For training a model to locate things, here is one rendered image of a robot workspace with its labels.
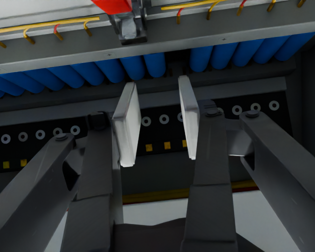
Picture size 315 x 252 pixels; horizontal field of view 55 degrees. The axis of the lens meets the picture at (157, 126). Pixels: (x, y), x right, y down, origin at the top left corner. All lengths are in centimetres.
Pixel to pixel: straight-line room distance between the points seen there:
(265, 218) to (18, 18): 21
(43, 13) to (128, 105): 9
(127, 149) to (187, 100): 4
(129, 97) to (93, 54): 5
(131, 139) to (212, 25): 10
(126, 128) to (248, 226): 11
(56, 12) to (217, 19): 11
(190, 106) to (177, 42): 7
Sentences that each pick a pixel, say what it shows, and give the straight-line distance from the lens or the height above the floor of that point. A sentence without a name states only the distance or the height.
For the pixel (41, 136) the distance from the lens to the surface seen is 37.
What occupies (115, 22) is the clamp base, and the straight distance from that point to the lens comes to 19.
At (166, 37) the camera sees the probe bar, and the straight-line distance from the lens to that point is 22.
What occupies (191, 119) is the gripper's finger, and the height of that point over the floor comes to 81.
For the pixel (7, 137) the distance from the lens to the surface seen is 39.
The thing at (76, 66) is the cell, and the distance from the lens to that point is 26.
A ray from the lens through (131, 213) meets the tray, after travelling 22.
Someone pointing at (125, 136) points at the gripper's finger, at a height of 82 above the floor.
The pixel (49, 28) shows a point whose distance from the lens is 23.
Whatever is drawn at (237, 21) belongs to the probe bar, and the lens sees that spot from 22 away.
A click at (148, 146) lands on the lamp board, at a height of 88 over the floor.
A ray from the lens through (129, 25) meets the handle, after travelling 18.
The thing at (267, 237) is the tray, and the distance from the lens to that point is 23.
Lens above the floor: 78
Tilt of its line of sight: 14 degrees up
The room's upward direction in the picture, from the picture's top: 172 degrees clockwise
